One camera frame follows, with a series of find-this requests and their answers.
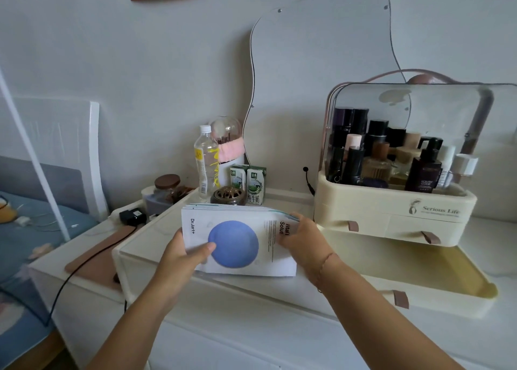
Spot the thin chain bracelet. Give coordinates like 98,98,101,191
313,252,338,294

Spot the row of cosmetic bottles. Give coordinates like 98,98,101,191
326,107,480,194

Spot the cream organizer drawer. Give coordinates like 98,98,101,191
323,229,500,320

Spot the black power adapter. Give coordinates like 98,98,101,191
119,208,148,227

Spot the person's left hand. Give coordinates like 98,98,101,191
155,228,217,302

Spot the black power cable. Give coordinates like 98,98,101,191
44,224,139,327

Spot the stack of white mask packets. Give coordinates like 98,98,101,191
181,203,301,278

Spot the grey plastic container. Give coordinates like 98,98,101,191
141,186,199,218

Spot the clear plastic water bottle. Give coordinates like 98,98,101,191
194,125,221,202

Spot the person's right hand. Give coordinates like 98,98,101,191
276,213,338,285

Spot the large cream storage box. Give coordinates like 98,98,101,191
112,188,340,326

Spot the cream cosmetic organizer case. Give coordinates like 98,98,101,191
313,70,495,248

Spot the bronze incense burner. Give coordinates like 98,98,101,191
213,185,247,206

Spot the person's right forearm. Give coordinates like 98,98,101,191
310,253,466,370

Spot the person's left forearm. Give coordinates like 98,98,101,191
86,288,179,370

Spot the white bedside cabinet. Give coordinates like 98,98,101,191
27,210,136,370

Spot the bed with blue sheet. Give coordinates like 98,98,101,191
0,156,100,370

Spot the yellow plush toy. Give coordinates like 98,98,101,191
0,203,19,224

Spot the brown leather mat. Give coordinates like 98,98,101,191
65,225,136,290

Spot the white net pole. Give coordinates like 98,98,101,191
0,66,72,244

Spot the small black cable plug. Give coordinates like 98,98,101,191
302,167,316,197

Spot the glass jar with brown lid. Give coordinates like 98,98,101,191
154,174,182,205

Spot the green white milk carton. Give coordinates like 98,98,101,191
246,166,267,206
229,164,248,193

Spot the domed pink brush holder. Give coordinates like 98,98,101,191
209,116,246,177

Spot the wavy frameless mirror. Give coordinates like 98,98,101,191
243,0,409,189

